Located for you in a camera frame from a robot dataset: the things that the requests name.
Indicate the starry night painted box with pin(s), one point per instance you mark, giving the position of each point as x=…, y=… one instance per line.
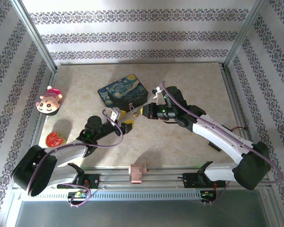
x=123, y=91

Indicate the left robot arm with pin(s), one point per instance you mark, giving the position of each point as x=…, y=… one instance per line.
x=61, y=153

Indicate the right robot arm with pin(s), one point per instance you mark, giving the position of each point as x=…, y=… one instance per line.
x=217, y=134

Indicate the red round toy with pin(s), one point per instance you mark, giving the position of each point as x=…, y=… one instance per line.
x=55, y=139

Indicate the pink plastic device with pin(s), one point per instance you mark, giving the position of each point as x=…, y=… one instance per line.
x=137, y=173

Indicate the pink plush doll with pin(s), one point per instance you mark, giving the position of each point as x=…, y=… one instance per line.
x=48, y=102

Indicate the small circuit board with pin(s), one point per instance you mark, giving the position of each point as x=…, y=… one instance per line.
x=207, y=194
x=78, y=194

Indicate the grey metal sheet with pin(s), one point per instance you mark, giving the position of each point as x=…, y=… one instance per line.
x=142, y=215

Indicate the aluminium table edge rail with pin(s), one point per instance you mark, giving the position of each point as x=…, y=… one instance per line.
x=232, y=94
x=139, y=63
x=52, y=79

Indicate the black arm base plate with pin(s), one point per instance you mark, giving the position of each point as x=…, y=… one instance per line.
x=189, y=179
x=94, y=180

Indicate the wide aluminium mounting rail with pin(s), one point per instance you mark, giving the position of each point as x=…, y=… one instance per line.
x=161, y=178

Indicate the aluminium frame post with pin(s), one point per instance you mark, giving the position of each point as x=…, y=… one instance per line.
x=245, y=35
x=35, y=35

